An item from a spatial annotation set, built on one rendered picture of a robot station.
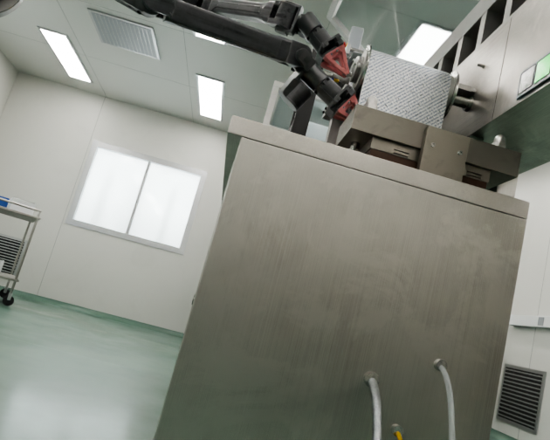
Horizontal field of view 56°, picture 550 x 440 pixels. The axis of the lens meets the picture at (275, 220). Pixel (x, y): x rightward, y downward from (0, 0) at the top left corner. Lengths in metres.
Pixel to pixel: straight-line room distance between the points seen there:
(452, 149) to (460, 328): 0.39
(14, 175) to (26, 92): 1.15
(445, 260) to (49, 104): 6.88
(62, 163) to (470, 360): 6.62
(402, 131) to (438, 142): 0.08
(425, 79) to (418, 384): 0.82
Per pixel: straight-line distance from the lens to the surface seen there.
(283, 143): 1.07
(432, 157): 1.19
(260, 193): 1.04
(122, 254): 6.96
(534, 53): 1.38
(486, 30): 1.77
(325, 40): 1.52
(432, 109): 1.48
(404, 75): 1.49
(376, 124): 1.19
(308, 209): 1.04
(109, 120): 7.38
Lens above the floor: 0.52
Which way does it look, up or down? 11 degrees up
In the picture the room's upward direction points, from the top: 15 degrees clockwise
